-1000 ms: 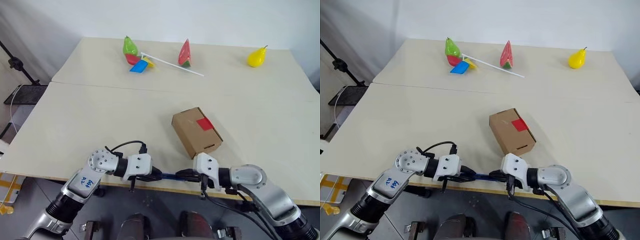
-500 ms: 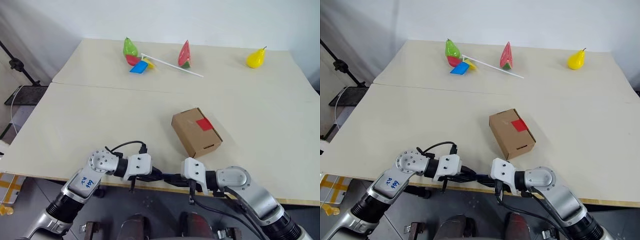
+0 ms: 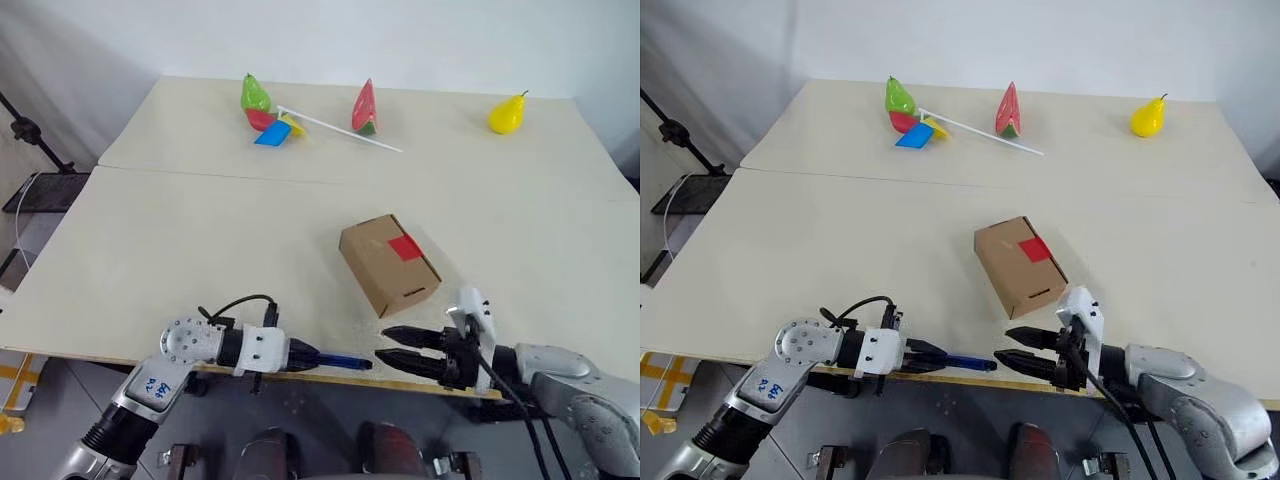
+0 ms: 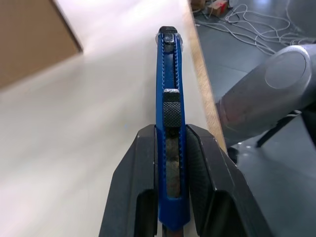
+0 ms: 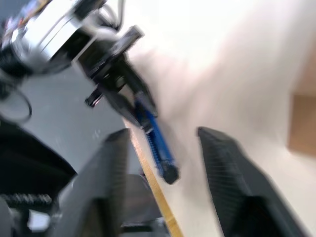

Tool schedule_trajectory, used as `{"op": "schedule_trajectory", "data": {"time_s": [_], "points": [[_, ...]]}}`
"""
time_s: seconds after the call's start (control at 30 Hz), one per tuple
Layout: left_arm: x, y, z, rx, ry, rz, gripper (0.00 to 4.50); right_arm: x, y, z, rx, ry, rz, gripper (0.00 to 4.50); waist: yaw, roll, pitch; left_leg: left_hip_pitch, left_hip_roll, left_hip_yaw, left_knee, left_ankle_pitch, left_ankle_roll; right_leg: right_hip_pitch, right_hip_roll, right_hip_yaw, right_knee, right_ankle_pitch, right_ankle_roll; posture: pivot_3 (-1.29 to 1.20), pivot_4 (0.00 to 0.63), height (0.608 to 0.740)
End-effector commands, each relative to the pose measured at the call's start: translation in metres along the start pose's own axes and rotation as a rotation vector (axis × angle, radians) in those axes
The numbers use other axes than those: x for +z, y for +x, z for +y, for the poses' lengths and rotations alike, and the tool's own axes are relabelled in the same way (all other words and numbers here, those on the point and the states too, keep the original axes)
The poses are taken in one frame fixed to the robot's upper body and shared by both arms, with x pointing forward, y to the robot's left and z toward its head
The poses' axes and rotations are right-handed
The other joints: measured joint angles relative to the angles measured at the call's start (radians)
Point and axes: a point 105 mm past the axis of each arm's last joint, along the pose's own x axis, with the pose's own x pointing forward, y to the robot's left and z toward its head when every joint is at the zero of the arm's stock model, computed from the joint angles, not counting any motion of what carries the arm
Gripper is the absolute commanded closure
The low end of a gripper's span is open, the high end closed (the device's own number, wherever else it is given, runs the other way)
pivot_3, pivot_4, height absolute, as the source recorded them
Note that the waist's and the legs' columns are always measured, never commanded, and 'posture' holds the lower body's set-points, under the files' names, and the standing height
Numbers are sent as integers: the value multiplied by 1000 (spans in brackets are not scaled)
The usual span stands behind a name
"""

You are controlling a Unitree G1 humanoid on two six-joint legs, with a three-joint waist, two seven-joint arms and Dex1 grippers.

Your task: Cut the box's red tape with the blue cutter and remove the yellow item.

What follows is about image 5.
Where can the blue box cutter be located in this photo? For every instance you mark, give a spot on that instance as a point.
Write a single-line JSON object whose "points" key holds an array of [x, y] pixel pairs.
{"points": [[160, 148]]}

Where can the brown cardboard box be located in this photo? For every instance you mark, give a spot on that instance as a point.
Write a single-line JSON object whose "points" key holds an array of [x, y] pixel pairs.
{"points": [[303, 123]]}

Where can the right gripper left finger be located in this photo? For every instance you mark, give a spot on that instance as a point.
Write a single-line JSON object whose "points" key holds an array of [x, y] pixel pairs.
{"points": [[93, 187]]}

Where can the dark robot body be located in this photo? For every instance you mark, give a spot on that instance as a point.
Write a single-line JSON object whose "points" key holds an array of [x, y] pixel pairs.
{"points": [[29, 158]]}

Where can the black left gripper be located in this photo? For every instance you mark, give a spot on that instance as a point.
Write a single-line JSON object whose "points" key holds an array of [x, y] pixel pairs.
{"points": [[108, 74]]}

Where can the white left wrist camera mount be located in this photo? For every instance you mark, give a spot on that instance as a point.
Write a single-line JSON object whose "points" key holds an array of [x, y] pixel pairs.
{"points": [[84, 42]]}

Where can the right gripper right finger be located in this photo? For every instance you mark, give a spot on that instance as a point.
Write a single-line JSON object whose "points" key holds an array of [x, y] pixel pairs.
{"points": [[229, 187]]}

